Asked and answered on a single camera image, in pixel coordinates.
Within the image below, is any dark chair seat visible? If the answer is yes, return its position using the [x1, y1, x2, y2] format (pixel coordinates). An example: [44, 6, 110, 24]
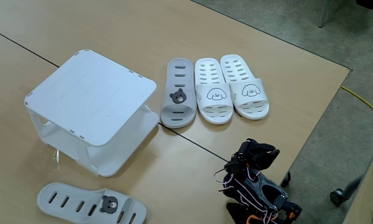
[356, 0, 373, 14]

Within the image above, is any clear tape scrap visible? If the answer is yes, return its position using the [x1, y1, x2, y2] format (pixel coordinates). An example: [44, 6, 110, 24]
[51, 149, 62, 170]

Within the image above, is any grey bear slipper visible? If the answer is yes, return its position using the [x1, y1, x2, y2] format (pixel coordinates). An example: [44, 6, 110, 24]
[37, 182, 147, 224]
[160, 57, 198, 129]

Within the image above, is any white plastic two-tier shoe rack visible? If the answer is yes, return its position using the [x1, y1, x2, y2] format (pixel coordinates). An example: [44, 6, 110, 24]
[24, 49, 160, 177]

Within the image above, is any white dog slipper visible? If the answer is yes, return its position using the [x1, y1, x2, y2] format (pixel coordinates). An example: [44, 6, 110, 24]
[220, 54, 270, 121]
[194, 57, 234, 125]

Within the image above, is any black table caster wheel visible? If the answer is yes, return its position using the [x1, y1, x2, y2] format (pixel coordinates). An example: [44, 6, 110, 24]
[281, 171, 292, 188]

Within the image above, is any metal chair leg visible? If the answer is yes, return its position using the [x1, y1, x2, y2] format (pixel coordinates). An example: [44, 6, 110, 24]
[317, 0, 329, 29]

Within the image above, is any grey chair base leg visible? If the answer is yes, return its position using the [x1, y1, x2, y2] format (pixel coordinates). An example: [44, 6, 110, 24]
[341, 175, 364, 200]

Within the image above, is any yellow cable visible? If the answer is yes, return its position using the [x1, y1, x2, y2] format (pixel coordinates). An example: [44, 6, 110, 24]
[341, 86, 373, 122]

